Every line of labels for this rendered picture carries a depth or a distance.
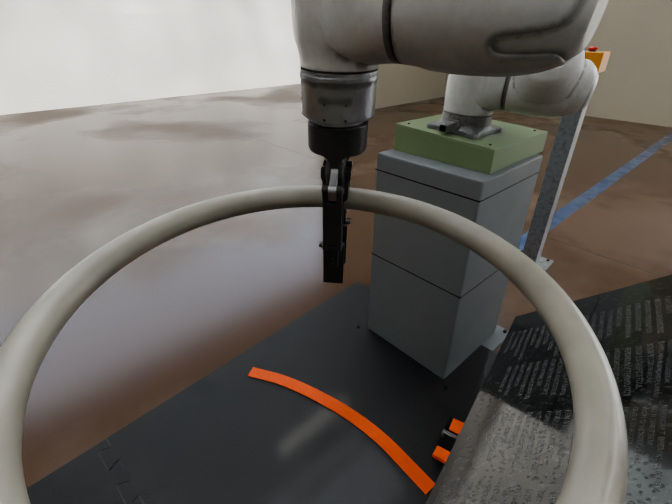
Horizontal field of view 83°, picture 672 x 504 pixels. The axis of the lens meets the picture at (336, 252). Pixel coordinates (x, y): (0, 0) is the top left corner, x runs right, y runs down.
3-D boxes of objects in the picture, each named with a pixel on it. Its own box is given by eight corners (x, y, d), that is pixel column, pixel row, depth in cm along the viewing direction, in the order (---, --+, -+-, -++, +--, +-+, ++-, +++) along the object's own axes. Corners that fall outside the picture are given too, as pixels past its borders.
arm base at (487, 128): (417, 128, 124) (420, 110, 121) (454, 120, 137) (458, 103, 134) (467, 142, 113) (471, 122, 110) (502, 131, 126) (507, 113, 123)
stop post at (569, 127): (553, 262, 221) (624, 49, 167) (541, 276, 209) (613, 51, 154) (518, 250, 233) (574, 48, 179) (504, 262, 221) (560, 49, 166)
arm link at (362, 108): (292, 73, 41) (294, 129, 44) (378, 76, 40) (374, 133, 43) (306, 61, 48) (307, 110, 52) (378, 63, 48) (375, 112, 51)
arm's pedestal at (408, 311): (351, 329, 172) (355, 151, 132) (419, 285, 201) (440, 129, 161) (446, 397, 140) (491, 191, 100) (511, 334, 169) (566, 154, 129)
